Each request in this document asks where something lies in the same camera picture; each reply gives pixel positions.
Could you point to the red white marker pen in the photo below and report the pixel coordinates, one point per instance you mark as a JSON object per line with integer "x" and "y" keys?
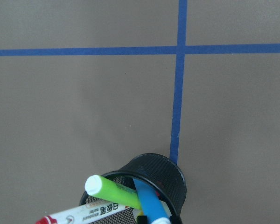
{"x": 84, "y": 214}

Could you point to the green highlighter pen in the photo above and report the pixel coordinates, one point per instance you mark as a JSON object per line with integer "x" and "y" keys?
{"x": 103, "y": 188}

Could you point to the black mesh pen holder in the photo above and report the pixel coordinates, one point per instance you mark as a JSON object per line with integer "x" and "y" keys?
{"x": 157, "y": 171}

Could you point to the blue highlighter pen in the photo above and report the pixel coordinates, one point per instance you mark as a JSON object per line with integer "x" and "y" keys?
{"x": 156, "y": 211}

